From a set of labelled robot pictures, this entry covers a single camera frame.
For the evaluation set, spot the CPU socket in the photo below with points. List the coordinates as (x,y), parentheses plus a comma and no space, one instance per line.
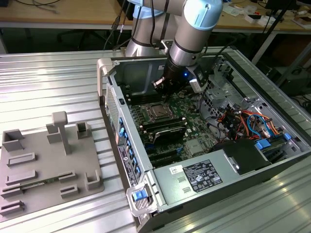
(161,119)

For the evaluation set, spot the wooden desk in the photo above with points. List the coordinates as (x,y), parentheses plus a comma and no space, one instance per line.
(73,14)

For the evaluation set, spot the silver CPU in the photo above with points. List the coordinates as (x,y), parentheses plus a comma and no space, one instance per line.
(158,112)

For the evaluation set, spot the grey open PC case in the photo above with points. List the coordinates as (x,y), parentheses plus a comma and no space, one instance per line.
(243,191)

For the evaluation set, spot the black fan shroud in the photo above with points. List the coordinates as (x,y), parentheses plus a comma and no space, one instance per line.
(243,155)

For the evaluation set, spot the grey power supply unit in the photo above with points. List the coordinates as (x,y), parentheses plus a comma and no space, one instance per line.
(170,184)

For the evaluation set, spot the silver drive cage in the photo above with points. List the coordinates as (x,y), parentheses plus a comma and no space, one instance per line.
(218,94)

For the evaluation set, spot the black graphics card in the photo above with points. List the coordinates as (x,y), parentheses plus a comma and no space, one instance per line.
(170,136)

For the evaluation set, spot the white sticker label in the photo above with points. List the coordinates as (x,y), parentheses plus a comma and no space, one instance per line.
(162,67)

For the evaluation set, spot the large blue carrier tab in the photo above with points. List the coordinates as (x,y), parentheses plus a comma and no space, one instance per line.
(263,144)

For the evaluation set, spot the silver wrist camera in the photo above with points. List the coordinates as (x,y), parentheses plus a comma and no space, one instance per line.
(195,85)

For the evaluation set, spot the small white box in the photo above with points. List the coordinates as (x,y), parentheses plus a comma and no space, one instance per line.
(252,19)

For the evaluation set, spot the green RAM stick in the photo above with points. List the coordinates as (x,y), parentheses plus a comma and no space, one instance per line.
(41,183)

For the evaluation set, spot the green motherboard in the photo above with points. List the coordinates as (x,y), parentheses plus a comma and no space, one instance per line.
(199,131)

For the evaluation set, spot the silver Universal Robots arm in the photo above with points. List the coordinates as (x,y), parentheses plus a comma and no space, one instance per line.
(192,36)

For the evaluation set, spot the silver chipset heat sink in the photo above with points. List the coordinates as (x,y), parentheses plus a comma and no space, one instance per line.
(194,148)

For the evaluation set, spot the disk bay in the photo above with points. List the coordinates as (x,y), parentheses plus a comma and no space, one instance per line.
(279,150)

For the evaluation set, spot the blue case latch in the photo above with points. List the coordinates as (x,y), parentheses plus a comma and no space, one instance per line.
(139,196)

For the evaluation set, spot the grey parts rack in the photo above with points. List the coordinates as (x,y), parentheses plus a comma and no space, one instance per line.
(48,165)

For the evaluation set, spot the expansion slot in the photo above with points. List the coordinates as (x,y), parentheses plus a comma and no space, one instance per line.
(162,153)
(165,160)

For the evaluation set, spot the small blue carrier tab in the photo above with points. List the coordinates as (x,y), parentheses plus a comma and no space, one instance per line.
(287,136)

